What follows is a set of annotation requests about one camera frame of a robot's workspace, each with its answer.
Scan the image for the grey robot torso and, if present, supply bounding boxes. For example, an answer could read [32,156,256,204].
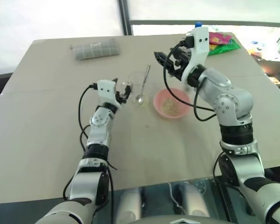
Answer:
[134,215,225,224]

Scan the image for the silver robot leg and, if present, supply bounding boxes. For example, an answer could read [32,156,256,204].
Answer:
[113,187,142,224]
[181,185,211,217]

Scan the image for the dark round background object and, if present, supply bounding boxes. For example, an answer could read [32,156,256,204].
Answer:
[256,59,280,80]

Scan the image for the grey checked folded cloth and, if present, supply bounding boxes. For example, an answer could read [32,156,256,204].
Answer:
[70,38,120,62]

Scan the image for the dark window frame post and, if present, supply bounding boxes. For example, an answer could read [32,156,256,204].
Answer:
[117,0,134,37]

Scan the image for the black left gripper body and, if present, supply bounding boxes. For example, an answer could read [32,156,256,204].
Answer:
[115,91,128,105]

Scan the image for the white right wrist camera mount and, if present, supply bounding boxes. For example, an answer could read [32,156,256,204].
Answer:
[182,26,210,83]

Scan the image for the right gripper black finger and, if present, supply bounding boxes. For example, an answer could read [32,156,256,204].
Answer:
[154,51,170,64]
[158,58,173,76]

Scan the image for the dark horizontal window rail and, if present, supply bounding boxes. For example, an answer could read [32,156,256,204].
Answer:
[129,19,280,28]

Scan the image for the silver metal spoon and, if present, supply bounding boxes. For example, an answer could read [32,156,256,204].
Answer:
[134,63,152,104]

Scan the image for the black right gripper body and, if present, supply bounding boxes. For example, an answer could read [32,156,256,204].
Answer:
[168,45,193,80]

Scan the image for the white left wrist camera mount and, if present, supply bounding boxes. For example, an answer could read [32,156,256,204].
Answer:
[96,79,117,110]

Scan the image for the green snack packet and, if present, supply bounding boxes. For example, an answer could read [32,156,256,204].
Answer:
[207,38,242,57]

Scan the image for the silver robot left leg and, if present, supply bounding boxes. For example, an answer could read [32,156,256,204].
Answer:
[113,187,142,224]

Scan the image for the pink snack packet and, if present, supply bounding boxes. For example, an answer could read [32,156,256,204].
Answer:
[208,32,233,46]

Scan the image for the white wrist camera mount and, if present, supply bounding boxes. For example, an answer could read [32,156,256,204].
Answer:
[182,26,210,83]
[96,79,117,110]

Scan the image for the clear glass cup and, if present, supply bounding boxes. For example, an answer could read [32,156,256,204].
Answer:
[126,70,153,111]

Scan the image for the pink plastic bowl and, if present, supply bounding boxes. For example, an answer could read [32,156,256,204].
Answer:
[153,88,193,120]

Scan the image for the white cable under table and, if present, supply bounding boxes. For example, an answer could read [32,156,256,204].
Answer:
[167,182,185,213]

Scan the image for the silver robot right leg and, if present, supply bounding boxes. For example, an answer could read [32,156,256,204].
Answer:
[181,185,211,217]

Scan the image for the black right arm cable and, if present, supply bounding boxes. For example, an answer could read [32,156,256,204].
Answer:
[163,40,218,122]

